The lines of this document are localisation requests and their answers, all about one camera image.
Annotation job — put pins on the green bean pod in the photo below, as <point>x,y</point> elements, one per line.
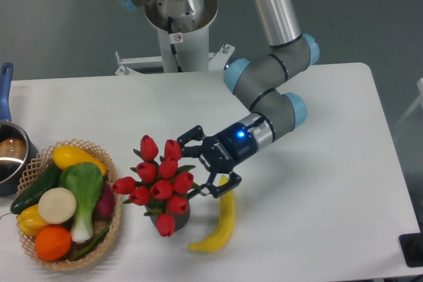
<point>90,246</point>

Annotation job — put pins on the blue handled saucepan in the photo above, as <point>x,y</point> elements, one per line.
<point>17,150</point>

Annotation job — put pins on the yellow bell pepper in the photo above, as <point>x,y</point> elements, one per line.
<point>30,221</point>

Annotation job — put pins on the dark green cucumber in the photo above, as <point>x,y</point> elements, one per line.
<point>49,179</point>

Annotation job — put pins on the purple red onion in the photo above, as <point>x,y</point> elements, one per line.
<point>105,205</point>

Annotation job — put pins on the red tulip bouquet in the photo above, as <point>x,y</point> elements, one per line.
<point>159,177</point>

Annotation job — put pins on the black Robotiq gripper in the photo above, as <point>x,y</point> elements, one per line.
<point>221,152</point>

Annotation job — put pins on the yellow banana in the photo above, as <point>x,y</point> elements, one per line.
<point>224,229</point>

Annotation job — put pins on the yellow squash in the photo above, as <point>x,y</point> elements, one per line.
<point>65,156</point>

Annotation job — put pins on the dark grey ribbed vase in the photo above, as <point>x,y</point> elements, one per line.
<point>170,215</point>

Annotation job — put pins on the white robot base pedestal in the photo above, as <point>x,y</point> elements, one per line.
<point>180,52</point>

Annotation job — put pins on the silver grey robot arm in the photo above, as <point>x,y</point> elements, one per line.
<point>183,31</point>

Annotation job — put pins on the black device at edge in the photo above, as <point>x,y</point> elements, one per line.
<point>411,245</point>

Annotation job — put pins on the woven wicker basket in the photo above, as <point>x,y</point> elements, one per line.
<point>34,169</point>

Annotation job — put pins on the cream round radish slice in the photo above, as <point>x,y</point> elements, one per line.
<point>57,206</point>

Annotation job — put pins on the orange fruit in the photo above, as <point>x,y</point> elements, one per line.
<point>53,243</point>

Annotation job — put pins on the green bok choy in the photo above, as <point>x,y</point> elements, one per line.
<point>84,180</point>

